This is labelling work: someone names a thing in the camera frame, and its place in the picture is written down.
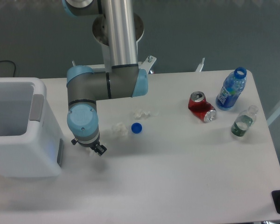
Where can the long white crumpled paper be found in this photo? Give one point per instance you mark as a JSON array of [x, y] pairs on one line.
[[140, 114]]

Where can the crushed red soda can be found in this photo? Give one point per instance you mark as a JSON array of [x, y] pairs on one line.
[[201, 108]]

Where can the white plastic bin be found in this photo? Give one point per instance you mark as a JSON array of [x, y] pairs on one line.
[[31, 140]]

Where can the clear green label bottle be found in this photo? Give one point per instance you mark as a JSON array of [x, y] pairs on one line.
[[244, 121]]

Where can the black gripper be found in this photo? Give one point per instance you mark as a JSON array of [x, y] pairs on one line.
[[95, 146]]

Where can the blue plastic drink bottle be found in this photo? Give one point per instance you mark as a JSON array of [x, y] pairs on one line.
[[232, 87]]

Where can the small white paper ball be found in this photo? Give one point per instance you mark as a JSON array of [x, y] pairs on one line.
[[119, 130]]

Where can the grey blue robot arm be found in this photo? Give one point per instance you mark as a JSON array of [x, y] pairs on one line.
[[119, 29]]

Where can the blue bottle cap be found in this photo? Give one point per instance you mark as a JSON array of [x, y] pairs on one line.
[[136, 128]]

